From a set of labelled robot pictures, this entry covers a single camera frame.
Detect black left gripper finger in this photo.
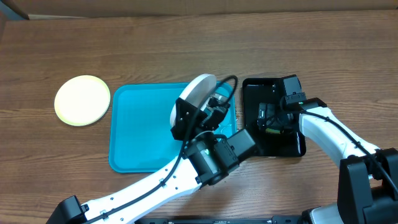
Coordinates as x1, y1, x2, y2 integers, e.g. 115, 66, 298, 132
171, 98, 207, 141
201, 96, 230, 130

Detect white plate with orange stain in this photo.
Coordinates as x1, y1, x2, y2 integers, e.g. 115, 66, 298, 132
169, 73, 218, 129

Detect yellow plate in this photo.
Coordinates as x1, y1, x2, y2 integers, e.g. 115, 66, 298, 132
53, 75, 111, 126

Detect green yellow sponge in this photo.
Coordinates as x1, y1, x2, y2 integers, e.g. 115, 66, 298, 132
265, 128, 284, 134

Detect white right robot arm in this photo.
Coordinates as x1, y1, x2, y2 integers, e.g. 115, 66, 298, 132
257, 98, 397, 223

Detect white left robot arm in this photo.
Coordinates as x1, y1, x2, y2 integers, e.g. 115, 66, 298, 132
48, 93, 239, 223

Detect black water tray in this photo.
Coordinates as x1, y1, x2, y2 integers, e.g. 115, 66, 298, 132
242, 78, 307, 157

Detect blue plastic tray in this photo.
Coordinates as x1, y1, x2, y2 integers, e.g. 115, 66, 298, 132
108, 81, 239, 174

